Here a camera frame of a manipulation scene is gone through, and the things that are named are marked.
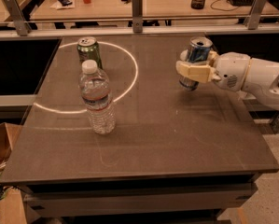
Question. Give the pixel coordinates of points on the horizontal metal rail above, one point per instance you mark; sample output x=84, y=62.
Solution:
x=159, y=18

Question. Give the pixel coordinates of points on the clear plastic water bottle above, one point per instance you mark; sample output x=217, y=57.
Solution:
x=97, y=96

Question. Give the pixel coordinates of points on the middle metal rail bracket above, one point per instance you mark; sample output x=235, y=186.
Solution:
x=137, y=8

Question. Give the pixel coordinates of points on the brown cardboard box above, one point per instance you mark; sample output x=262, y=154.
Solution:
x=9, y=134

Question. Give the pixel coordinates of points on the left metal rail bracket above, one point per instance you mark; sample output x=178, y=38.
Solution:
x=21, y=25

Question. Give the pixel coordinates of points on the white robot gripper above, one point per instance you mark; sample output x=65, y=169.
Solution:
x=231, y=69

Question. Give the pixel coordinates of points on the metal rail bracket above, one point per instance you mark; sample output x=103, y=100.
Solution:
x=251, y=22
x=21, y=25
x=137, y=8

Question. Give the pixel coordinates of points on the blue silver redbull can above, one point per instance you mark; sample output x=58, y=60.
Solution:
x=197, y=51

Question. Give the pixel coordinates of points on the green soda can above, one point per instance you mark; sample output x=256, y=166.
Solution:
x=88, y=49

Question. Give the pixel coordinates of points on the right metal rail bracket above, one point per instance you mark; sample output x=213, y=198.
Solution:
x=251, y=22

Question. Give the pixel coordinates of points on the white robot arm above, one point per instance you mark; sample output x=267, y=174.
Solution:
x=262, y=81

